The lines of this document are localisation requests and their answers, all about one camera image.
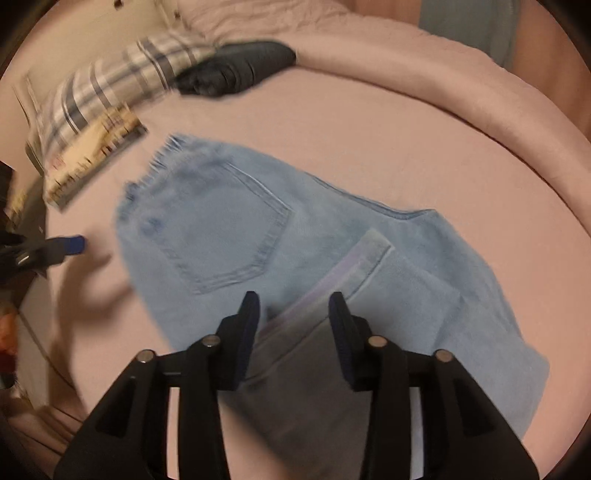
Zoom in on magazine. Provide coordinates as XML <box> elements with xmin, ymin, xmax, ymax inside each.
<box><xmin>43</xmin><ymin>104</ymin><xmax>148</xmax><ymax>212</ymax></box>

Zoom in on light blue denim pants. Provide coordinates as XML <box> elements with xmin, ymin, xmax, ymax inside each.
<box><xmin>115</xmin><ymin>134</ymin><xmax>550</xmax><ymax>480</ymax></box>

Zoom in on pink duvet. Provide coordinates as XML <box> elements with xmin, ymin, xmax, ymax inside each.
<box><xmin>178</xmin><ymin>0</ymin><xmax>591</xmax><ymax>162</ymax></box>

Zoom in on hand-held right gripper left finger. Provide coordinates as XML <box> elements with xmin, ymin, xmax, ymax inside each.
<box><xmin>53</xmin><ymin>291</ymin><xmax>262</xmax><ymax>480</ymax></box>

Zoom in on blue cloth on headboard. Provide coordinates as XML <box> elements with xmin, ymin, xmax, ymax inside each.
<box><xmin>418</xmin><ymin>0</ymin><xmax>520</xmax><ymax>70</ymax></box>

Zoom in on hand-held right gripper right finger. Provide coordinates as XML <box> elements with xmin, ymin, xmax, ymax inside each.
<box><xmin>328</xmin><ymin>292</ymin><xmax>541</xmax><ymax>480</ymax></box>

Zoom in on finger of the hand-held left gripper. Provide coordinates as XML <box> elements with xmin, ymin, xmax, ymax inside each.
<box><xmin>16</xmin><ymin>234</ymin><xmax>86</xmax><ymax>269</ymax></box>

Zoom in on dark folded garment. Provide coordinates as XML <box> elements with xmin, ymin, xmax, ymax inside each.
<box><xmin>174</xmin><ymin>41</ymin><xmax>297</xmax><ymax>97</ymax></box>

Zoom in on pink padded headboard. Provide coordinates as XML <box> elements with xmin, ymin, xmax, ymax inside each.
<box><xmin>510</xmin><ymin>0</ymin><xmax>578</xmax><ymax>88</ymax></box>

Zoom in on plaid pillow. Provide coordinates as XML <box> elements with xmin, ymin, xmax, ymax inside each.
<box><xmin>25</xmin><ymin>34</ymin><xmax>218</xmax><ymax>160</ymax></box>

